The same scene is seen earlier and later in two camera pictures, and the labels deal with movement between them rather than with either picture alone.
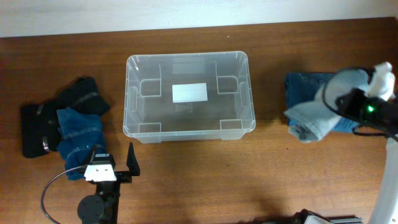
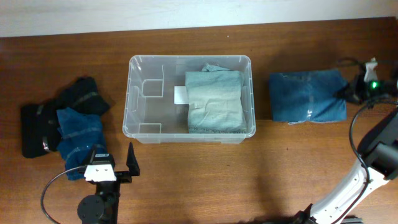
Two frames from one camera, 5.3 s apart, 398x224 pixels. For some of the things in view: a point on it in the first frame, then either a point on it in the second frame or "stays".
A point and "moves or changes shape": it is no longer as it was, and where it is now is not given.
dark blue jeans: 303,87 moves or changes shape
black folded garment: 40,126 stays
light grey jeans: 310,122 to 216,101
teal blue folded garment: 81,134 stays
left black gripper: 125,177 stays
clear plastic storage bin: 180,98 stays
